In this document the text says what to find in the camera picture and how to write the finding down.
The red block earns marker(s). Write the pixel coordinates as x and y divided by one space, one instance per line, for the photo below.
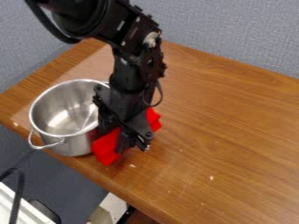
104 146

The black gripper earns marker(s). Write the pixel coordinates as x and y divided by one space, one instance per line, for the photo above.
133 92

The white table bracket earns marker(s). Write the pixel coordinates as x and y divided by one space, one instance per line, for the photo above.
112 211

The metal pot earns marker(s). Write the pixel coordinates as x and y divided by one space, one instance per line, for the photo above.
64 118

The white equipment box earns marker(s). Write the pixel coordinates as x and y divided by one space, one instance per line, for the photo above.
32 211

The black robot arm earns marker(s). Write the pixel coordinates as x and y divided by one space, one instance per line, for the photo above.
117 23

